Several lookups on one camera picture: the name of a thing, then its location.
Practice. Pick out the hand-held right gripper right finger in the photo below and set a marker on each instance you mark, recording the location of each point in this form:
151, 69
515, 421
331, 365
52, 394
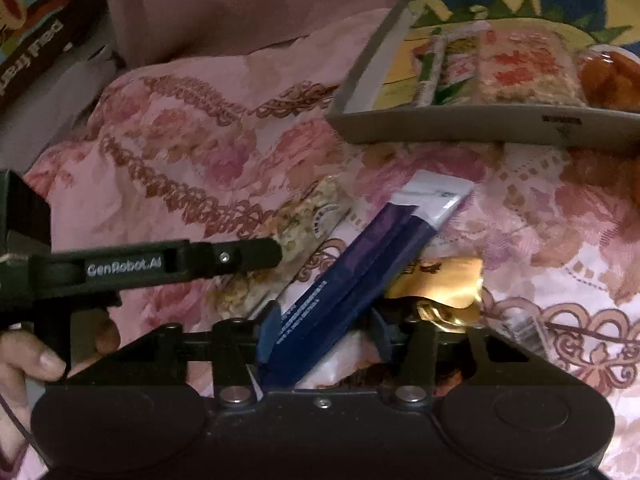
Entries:
380, 332

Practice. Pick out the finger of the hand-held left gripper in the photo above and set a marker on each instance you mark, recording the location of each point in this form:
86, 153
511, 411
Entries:
225, 257

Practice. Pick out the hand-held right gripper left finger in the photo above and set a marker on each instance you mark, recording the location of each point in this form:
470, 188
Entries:
267, 335

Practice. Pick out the dark blue snack packet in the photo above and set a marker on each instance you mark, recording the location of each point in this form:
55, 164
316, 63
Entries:
340, 290

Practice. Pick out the gold snack packet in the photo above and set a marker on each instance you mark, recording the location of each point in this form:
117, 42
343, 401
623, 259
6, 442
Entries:
440, 290

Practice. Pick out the clear grain snack packet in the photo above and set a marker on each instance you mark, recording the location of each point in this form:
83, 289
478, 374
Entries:
525, 67
305, 220

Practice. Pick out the small white barcode packet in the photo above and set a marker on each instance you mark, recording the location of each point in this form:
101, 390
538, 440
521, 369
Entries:
525, 332

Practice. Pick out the grey tray box cartoon print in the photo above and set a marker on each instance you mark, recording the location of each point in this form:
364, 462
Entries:
450, 125

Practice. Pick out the white green snack packet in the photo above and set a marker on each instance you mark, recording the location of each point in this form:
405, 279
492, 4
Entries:
460, 60

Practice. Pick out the orange sausage snack packet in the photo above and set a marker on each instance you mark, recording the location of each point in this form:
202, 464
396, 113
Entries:
610, 77

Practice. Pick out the person's left hand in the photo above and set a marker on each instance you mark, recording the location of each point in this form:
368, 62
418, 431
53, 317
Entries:
30, 357

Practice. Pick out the pink floral blanket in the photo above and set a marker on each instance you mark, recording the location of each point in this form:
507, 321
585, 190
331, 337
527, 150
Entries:
175, 135

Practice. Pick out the grey pillow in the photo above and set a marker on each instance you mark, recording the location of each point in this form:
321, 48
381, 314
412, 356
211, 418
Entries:
75, 95

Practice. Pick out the pink curtain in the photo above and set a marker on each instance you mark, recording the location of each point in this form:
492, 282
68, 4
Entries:
250, 0

